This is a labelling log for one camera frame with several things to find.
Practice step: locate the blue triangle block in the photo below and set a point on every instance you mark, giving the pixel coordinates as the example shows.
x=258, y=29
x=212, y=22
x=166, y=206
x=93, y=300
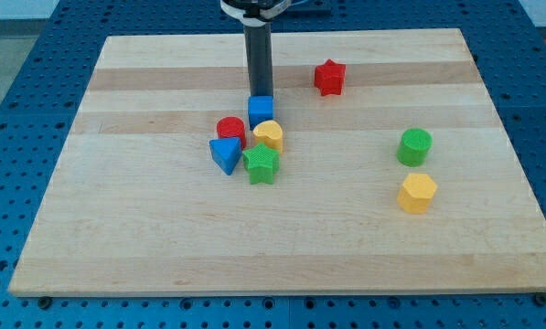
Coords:
x=226, y=153

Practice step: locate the green cylinder block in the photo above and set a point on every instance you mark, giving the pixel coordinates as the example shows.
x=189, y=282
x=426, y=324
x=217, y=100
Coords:
x=414, y=147

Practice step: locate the green star block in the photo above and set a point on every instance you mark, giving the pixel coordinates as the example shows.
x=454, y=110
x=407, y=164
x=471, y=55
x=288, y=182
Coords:
x=262, y=163

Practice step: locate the blue perforated table plate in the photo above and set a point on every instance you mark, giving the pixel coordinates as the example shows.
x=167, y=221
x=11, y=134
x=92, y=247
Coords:
x=37, y=112

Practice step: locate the wooden board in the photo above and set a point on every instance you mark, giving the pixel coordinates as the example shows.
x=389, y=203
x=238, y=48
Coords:
x=136, y=206

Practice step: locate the yellow heart block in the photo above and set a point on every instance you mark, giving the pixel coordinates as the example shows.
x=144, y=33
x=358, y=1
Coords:
x=271, y=134

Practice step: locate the blue cube block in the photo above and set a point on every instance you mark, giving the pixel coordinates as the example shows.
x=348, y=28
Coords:
x=260, y=109

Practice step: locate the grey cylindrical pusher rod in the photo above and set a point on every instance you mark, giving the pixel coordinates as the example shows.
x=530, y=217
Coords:
x=259, y=59

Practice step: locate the yellow hexagon block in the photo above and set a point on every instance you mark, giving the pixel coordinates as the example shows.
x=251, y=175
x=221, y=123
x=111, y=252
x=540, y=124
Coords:
x=416, y=193

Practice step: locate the red cylinder block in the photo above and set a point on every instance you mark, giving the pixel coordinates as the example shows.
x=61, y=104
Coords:
x=231, y=126

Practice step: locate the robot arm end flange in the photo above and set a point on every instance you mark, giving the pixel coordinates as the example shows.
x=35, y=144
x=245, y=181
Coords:
x=254, y=13

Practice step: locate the red star block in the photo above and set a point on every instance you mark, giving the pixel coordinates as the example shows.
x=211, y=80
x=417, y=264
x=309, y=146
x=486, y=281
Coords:
x=329, y=78

